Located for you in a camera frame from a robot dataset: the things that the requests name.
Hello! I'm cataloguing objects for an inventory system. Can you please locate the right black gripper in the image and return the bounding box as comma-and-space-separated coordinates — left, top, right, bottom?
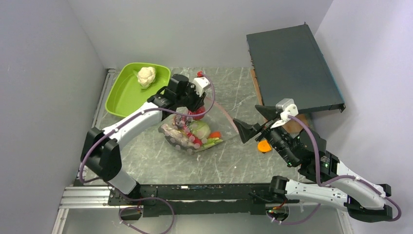
232, 104, 298, 166

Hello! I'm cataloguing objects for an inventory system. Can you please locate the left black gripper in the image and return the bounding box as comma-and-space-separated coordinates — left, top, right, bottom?
176, 82, 207, 113

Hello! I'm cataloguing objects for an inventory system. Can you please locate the green cabbage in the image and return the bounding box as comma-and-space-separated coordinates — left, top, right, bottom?
189, 120, 211, 139

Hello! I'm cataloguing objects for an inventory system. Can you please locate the clear zip top bag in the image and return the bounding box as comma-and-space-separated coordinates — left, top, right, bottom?
158, 97, 239, 154

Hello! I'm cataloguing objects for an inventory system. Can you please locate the orange carrot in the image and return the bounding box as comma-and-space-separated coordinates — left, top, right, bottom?
208, 131, 222, 138

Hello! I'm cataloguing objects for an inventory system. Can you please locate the green celery stalk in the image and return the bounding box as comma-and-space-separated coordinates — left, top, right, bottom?
201, 137, 223, 149

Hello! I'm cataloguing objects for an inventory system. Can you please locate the red tomato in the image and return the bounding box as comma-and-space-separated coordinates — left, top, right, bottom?
188, 106, 206, 120

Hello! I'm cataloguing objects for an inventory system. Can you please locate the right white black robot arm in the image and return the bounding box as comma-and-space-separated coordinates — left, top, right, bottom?
233, 104, 398, 223

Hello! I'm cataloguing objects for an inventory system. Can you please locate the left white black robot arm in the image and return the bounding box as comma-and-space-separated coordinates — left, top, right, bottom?
79, 74, 214, 205

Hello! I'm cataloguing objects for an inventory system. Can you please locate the orange tape measure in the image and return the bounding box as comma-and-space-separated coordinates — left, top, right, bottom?
257, 140, 272, 154

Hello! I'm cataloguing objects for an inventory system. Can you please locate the white cauliflower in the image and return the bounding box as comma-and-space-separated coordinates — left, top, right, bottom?
136, 67, 156, 89

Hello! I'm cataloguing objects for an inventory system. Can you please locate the green plastic basket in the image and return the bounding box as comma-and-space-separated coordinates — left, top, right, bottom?
105, 62, 171, 117

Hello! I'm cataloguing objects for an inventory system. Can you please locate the dark green metal case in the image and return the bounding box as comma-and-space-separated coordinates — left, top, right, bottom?
246, 24, 346, 114

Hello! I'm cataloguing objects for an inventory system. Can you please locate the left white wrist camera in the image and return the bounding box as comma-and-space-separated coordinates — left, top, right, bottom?
192, 71, 211, 97

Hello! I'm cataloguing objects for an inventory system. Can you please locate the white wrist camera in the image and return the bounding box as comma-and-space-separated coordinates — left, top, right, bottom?
192, 71, 211, 97
270, 98, 299, 129

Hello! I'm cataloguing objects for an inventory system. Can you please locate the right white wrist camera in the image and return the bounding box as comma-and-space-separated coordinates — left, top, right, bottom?
270, 98, 299, 129

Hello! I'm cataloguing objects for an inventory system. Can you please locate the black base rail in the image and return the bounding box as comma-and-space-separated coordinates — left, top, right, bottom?
108, 183, 298, 217

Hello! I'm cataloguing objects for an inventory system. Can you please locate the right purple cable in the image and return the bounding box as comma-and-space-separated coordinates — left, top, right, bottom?
266, 115, 403, 226

